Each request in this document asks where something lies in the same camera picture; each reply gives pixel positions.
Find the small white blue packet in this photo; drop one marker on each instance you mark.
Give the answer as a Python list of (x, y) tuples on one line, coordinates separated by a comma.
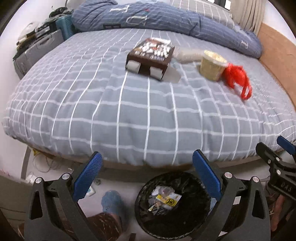
[(91, 191)]

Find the plastic cup with yellow lid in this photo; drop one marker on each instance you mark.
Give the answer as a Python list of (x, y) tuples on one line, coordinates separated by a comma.
[(211, 67)]

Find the teal crate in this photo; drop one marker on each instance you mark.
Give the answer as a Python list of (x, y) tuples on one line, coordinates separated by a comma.
[(66, 27)]

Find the dark brown snack box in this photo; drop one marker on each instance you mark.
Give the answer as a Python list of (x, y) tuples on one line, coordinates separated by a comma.
[(150, 54)]

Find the white round object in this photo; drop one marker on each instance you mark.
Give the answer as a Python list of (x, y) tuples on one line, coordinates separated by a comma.
[(27, 29)]

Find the yellow white snack packet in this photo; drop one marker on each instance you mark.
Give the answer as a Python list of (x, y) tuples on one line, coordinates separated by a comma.
[(167, 199)]

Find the grey suitcase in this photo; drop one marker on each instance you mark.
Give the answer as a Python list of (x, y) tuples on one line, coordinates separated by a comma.
[(37, 48)]

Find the dark clutter pile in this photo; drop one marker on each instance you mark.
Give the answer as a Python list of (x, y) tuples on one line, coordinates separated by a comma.
[(57, 11)]

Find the wooden headboard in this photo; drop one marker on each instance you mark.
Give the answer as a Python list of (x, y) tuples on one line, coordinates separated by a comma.
[(277, 51)]

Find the black trash bin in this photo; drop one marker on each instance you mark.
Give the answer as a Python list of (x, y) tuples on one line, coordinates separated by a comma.
[(175, 222)]

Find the beige curtain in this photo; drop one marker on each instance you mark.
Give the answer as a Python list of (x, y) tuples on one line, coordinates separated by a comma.
[(249, 14)]

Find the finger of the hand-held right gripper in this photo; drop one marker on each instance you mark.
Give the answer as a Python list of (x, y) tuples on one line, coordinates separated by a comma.
[(266, 151), (285, 143)]

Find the red plastic bag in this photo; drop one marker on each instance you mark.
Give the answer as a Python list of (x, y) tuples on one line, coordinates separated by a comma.
[(235, 75)]

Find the small white box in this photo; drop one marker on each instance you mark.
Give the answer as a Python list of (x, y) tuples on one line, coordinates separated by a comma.
[(161, 41)]

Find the white pink plastic bag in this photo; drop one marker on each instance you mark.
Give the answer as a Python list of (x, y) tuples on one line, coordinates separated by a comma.
[(164, 190)]

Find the clear bubble wrap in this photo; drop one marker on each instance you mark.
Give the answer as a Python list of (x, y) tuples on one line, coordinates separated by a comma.
[(187, 55)]

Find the blue striped quilt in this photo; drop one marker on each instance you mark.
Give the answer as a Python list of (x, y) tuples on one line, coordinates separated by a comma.
[(161, 16)]

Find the person's leg brown trousers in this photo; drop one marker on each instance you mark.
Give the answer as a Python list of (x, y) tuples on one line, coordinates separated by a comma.
[(101, 226)]

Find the dark framed window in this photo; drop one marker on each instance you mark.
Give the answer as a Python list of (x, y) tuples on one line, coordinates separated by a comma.
[(222, 2)]

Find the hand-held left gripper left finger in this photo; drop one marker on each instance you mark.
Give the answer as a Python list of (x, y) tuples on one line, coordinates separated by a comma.
[(89, 173)]

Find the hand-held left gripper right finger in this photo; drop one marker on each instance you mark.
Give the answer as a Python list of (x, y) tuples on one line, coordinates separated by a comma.
[(207, 173)]

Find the blue slipper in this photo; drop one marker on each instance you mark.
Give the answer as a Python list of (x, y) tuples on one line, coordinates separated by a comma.
[(111, 201)]

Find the person's right hand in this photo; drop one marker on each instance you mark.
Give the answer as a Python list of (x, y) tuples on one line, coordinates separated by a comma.
[(278, 212)]

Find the grey checked pillow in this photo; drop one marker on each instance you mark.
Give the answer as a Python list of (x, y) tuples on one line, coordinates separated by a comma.
[(208, 9)]

